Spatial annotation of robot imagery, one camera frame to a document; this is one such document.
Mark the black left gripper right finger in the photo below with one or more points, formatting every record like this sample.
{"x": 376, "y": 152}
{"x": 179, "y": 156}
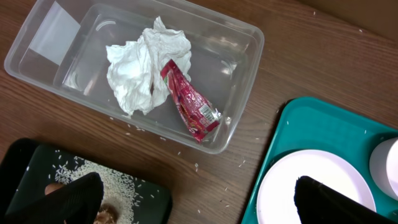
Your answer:
{"x": 316, "y": 203}

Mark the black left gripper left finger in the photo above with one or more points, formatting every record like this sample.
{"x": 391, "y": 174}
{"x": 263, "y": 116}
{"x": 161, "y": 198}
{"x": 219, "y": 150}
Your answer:
{"x": 76, "y": 202}

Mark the brown fried food stick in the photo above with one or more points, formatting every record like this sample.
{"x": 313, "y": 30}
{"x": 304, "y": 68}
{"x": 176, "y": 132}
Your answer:
{"x": 52, "y": 187}

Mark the brown nut cluster snack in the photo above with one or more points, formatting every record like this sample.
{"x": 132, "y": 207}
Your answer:
{"x": 106, "y": 215}

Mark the large white plate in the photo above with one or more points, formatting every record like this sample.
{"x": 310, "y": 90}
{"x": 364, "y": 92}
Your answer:
{"x": 275, "y": 199}

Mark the pile of white rice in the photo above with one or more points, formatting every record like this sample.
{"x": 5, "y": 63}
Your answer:
{"x": 128, "y": 195}

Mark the pink white bowl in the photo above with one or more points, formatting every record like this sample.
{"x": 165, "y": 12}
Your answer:
{"x": 383, "y": 167}

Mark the red snack wrapper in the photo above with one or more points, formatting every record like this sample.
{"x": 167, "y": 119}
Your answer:
{"x": 198, "y": 114}

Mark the white napkin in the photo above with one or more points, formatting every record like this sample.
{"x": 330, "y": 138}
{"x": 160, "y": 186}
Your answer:
{"x": 134, "y": 71}

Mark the black plastic tray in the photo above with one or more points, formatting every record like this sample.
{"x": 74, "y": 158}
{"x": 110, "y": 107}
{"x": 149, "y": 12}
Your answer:
{"x": 24, "y": 171}

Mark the teal serving tray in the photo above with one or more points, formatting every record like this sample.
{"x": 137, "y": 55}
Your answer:
{"x": 310, "y": 123}

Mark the clear plastic bin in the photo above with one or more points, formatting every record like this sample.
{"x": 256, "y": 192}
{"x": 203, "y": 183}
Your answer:
{"x": 61, "y": 47}

